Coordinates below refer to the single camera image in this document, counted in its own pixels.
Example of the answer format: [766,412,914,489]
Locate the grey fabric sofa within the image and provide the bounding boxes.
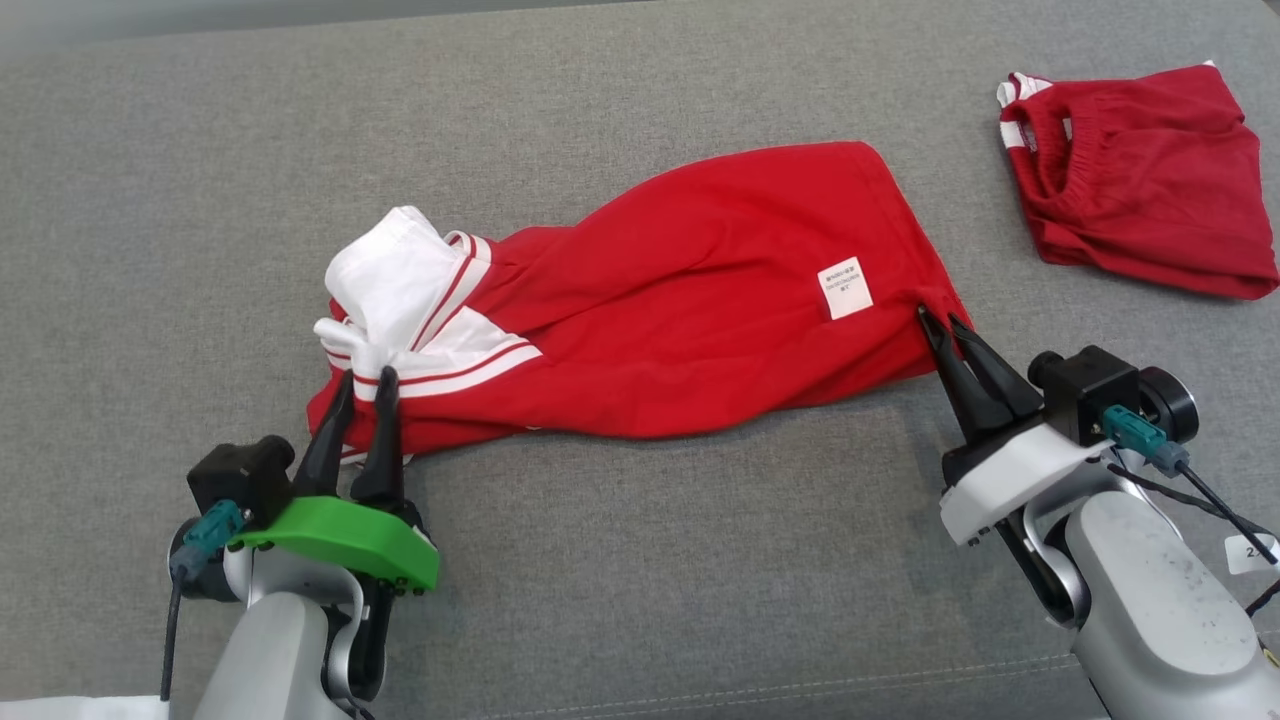
[0,0,1280,720]

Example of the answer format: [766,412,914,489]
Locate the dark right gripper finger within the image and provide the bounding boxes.
[916,304,1012,449]
[947,314,1045,430]

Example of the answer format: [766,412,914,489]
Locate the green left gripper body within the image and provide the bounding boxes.
[227,494,442,597]

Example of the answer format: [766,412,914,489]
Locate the red shorts with white stripe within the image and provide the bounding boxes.
[995,61,1280,302]

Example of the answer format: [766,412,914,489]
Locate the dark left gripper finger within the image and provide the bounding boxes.
[292,369,357,499]
[349,365,407,507]

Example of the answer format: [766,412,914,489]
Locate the red jersey with white trim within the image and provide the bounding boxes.
[306,139,974,468]

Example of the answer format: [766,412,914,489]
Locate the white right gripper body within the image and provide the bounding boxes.
[937,419,1112,549]

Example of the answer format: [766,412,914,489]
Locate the white cable label tag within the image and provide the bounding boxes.
[1224,532,1280,577]

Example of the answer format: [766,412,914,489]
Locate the right cable with teal connector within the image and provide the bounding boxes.
[1101,404,1280,566]

